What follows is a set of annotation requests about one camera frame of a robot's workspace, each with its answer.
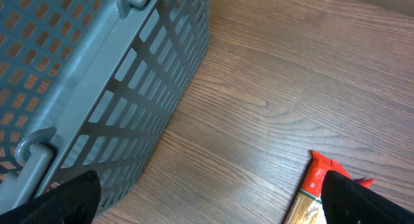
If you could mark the red cracker sleeve package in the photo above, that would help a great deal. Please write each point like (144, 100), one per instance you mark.
(307, 207)

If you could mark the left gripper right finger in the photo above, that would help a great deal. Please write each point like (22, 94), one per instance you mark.
(345, 201)

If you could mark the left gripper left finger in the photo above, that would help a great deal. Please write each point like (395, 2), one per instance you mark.
(61, 201)

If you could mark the grey plastic mesh basket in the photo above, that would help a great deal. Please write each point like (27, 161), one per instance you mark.
(87, 88)

